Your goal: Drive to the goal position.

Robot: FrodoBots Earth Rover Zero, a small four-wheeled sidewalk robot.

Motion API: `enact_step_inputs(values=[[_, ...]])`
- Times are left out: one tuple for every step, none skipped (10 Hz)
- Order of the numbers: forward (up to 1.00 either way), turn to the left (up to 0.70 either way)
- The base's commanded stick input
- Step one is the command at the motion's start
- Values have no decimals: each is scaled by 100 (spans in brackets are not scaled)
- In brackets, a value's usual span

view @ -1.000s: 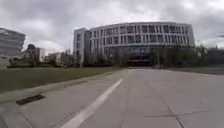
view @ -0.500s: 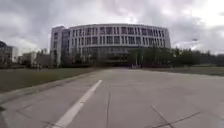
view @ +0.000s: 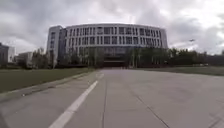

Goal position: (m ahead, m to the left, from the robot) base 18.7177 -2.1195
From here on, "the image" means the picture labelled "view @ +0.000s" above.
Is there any large curved pale building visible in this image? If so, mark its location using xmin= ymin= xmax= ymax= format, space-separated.
xmin=45 ymin=23 xmax=169 ymax=68

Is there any row of trees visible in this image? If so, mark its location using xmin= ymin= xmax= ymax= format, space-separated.
xmin=31 ymin=45 xmax=224 ymax=69

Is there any grey concrete slab road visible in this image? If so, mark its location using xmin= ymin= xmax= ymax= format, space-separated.
xmin=0 ymin=68 xmax=224 ymax=128

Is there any white painted line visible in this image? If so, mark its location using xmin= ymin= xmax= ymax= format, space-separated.
xmin=48 ymin=72 xmax=105 ymax=128

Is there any grey concrete kerb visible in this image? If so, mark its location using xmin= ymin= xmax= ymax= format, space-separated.
xmin=0 ymin=70 xmax=96 ymax=103

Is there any green grass lawn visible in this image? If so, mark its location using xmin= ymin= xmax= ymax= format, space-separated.
xmin=0 ymin=67 xmax=96 ymax=94

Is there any low pale building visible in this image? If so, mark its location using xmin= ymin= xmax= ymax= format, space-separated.
xmin=14 ymin=51 xmax=35 ymax=68

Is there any grass strip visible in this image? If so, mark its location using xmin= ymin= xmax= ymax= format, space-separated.
xmin=139 ymin=65 xmax=224 ymax=77

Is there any small dark building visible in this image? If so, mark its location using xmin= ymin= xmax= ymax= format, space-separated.
xmin=0 ymin=42 xmax=16 ymax=66

